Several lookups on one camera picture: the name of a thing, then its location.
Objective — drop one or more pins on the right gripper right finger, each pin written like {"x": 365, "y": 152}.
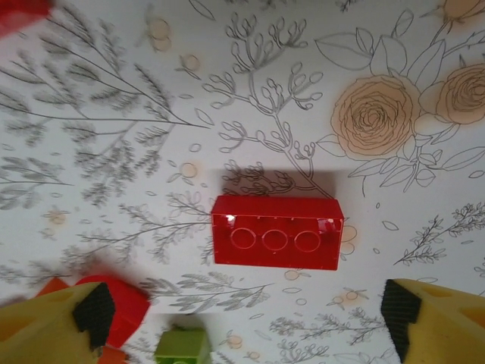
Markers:
{"x": 447, "y": 330}

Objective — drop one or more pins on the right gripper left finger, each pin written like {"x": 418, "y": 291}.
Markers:
{"x": 38, "y": 333}

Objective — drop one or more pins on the small orange lego brick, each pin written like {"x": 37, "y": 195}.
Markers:
{"x": 55, "y": 287}

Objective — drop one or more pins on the small red lego brick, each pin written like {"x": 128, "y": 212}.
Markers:
{"x": 129, "y": 311}

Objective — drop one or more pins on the long green lego brick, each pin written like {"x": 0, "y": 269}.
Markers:
{"x": 182, "y": 345}

